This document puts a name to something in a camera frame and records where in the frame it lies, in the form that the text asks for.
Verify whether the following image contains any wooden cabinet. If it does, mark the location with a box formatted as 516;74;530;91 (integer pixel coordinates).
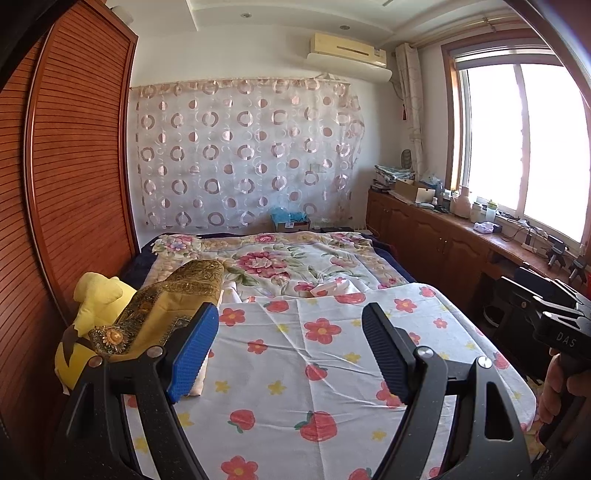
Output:
367;187;591;352

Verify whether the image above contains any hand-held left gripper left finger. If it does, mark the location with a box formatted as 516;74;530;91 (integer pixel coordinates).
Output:
58;302;220;480

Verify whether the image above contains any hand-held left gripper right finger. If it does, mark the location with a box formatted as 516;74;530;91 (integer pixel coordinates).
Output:
361;302;534;480

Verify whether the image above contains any gold patterned garment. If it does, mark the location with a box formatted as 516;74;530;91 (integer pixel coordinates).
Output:
88;258;225;398

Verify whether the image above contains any yellow plush toy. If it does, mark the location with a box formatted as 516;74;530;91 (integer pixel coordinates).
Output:
54;272;139;393

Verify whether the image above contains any blue box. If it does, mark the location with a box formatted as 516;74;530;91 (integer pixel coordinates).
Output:
269;208;311;232

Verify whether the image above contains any window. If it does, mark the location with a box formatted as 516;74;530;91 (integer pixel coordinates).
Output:
441;28;591;245

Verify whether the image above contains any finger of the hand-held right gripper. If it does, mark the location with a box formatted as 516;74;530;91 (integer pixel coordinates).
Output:
510;267;585;301
531;295;588;324

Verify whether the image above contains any stack of folded cloths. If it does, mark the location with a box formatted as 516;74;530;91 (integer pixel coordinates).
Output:
373;164;414;185

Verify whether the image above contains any cardboard box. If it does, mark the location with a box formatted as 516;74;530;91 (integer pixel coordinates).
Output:
393;180;437;204

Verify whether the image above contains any wooden slatted wardrobe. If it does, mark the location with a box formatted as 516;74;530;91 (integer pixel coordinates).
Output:
0;0;141;462

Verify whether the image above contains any floral blanket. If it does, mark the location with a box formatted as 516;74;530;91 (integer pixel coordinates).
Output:
139;231;416;305

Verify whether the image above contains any white strawberry print sheet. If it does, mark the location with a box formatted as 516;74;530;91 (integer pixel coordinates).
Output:
124;281;539;480

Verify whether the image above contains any white tied window curtain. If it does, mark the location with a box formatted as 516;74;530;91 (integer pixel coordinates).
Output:
394;42;430;178

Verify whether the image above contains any person's right hand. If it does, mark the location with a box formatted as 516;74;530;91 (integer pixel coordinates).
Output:
538;351;591;428

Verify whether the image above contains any white air conditioner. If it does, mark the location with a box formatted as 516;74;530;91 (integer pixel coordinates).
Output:
306;52;393;84

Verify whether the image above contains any sheer circle pattern curtain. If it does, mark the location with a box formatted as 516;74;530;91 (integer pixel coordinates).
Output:
129;74;365;229

